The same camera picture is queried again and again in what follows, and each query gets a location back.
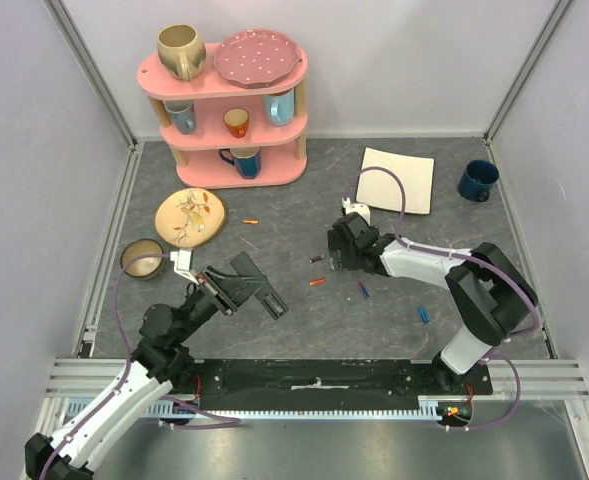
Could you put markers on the navy blue mug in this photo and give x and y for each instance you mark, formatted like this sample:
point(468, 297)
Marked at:
point(477, 180)

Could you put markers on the beige bird-painted plate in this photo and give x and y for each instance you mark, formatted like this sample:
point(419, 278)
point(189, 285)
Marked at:
point(190, 217)

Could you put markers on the beige ceramic mug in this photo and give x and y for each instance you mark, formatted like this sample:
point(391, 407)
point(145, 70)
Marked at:
point(182, 51)

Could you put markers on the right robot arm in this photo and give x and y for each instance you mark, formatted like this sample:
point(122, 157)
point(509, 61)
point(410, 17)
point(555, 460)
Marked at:
point(493, 299)

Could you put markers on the brown ceramic bowl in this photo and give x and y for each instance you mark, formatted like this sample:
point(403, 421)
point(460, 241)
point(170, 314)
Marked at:
point(142, 259)

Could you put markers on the pink polka dot plate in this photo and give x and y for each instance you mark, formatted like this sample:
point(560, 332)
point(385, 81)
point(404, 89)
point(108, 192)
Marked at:
point(256, 58)

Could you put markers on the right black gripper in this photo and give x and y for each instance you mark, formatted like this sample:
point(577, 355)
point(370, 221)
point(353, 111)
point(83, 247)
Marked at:
point(342, 248)

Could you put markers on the pink three-tier shelf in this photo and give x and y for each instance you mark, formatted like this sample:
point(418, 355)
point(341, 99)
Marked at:
point(200, 118)

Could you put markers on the orange cup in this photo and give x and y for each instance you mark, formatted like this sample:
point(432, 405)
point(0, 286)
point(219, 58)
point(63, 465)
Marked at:
point(236, 121)

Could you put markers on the purple battery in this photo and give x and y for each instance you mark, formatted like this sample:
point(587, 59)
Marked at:
point(363, 290)

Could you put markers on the orange red battery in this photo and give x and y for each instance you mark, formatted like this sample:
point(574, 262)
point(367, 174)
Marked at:
point(317, 281)

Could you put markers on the grey blue mug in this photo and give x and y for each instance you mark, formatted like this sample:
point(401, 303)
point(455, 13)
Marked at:
point(182, 114)

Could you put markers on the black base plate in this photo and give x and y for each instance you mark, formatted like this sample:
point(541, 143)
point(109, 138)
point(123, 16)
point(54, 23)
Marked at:
point(317, 384)

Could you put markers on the white slotted cable duct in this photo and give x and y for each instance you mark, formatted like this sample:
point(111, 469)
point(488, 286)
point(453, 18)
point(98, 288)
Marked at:
point(427, 410)

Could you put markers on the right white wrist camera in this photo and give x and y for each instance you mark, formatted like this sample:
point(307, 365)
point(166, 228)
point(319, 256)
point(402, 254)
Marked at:
point(349, 206)

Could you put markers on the light blue battery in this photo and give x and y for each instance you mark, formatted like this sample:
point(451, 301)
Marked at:
point(423, 315)

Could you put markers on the dark blue mug on shelf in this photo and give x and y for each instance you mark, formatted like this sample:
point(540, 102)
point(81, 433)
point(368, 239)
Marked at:
point(247, 161)

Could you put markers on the black remote control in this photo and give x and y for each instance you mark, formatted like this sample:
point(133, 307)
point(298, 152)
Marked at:
point(254, 283)

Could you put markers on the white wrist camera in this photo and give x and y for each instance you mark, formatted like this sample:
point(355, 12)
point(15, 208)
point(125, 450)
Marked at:
point(182, 264)
point(349, 206)

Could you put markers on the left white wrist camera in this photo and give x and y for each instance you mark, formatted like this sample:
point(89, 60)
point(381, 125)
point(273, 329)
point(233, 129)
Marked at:
point(182, 264)

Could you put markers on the light blue mug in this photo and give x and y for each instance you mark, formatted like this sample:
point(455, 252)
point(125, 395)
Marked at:
point(279, 108)

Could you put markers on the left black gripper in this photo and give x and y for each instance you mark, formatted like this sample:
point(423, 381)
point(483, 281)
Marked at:
point(237, 290)

